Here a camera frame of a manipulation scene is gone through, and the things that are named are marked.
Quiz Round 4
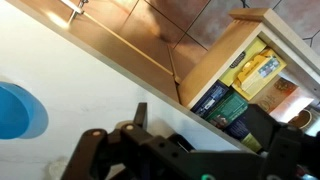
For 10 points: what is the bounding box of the silver bar drawer handle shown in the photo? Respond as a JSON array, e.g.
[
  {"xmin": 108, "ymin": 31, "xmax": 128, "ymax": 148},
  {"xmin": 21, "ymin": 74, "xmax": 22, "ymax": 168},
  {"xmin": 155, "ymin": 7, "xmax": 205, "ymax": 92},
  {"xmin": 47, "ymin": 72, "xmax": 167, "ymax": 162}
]
[{"xmin": 59, "ymin": 0, "xmax": 90, "ymax": 24}]

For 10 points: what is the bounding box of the dark green tea box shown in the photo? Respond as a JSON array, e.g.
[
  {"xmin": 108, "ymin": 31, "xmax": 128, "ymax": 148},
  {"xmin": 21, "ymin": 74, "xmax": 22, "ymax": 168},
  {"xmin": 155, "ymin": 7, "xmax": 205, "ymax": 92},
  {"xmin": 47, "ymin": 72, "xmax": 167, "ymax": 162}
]
[{"xmin": 204, "ymin": 90, "xmax": 250, "ymax": 131}]

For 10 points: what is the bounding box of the pale yellow Celestial tea box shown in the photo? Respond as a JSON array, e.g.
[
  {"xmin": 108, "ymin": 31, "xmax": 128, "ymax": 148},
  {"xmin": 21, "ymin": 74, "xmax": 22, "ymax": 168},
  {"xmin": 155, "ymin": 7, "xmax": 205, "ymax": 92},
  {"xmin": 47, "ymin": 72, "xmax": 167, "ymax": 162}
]
[{"xmin": 218, "ymin": 35, "xmax": 268, "ymax": 88}]

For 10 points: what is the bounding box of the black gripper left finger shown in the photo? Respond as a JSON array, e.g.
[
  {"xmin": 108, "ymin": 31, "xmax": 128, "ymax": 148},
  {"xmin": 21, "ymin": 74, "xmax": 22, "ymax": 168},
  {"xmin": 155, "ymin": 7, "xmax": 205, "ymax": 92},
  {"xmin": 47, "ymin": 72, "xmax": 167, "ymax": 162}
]
[{"xmin": 60, "ymin": 102, "xmax": 201, "ymax": 180}]

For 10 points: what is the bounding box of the yellow tea box with photo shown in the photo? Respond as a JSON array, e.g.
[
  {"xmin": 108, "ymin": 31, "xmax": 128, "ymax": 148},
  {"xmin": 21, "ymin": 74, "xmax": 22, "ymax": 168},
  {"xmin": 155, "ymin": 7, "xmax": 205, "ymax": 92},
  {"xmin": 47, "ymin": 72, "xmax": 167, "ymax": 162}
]
[{"xmin": 232, "ymin": 47, "xmax": 288, "ymax": 102}]

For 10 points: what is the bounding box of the dark blue box green stripe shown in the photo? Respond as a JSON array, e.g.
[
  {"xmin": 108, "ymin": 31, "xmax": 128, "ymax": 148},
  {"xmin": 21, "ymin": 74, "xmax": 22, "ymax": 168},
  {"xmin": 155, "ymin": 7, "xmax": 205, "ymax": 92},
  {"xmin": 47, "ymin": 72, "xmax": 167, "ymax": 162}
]
[{"xmin": 224, "ymin": 114, "xmax": 265, "ymax": 154}]

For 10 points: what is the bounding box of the wooden base cabinet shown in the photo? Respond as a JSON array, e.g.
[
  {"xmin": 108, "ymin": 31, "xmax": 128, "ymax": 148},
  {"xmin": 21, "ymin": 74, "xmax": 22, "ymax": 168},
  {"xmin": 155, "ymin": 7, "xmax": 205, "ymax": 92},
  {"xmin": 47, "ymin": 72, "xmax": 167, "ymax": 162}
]
[{"xmin": 6, "ymin": 0, "xmax": 183, "ymax": 104}]

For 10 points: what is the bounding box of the light blue bowl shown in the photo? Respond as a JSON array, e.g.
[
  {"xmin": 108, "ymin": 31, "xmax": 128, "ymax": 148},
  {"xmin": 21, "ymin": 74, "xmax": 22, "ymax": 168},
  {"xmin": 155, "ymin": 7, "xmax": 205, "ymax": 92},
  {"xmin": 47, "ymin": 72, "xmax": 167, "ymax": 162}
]
[{"xmin": 0, "ymin": 81, "xmax": 50, "ymax": 140}]

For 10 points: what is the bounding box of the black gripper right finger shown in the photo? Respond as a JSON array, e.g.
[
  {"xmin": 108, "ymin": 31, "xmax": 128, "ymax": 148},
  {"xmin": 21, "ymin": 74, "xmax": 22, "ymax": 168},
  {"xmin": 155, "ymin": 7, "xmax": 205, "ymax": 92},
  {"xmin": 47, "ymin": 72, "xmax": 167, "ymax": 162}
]
[{"xmin": 246, "ymin": 103, "xmax": 320, "ymax": 180}]

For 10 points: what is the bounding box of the open wooden drawer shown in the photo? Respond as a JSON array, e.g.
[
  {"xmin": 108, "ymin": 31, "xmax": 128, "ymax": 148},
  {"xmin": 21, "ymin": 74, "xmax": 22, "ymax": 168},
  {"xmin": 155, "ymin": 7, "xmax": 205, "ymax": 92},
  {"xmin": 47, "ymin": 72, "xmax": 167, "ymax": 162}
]
[{"xmin": 178, "ymin": 7, "xmax": 320, "ymax": 154}]

